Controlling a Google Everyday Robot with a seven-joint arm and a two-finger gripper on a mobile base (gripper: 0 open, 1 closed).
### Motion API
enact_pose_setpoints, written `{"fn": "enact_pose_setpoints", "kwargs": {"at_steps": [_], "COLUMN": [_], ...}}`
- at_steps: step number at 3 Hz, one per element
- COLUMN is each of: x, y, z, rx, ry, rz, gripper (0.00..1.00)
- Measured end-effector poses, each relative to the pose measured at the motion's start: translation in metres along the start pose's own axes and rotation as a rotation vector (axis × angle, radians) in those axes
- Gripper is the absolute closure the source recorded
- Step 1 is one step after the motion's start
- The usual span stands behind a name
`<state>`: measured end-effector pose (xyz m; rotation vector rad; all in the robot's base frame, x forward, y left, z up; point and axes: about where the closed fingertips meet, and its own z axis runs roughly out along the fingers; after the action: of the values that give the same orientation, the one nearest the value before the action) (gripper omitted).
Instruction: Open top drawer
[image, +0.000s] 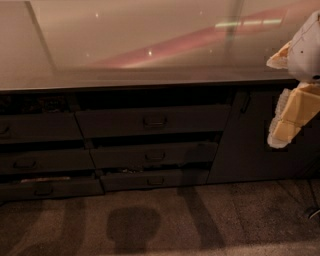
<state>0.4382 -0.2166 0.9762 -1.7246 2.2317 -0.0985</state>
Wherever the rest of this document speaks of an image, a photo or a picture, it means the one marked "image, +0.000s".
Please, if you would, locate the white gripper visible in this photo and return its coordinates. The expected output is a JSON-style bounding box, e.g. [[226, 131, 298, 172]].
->
[[266, 11, 320, 149]]

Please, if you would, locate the dark cabinet door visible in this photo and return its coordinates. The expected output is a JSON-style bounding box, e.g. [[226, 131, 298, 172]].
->
[[208, 90, 320, 183]]

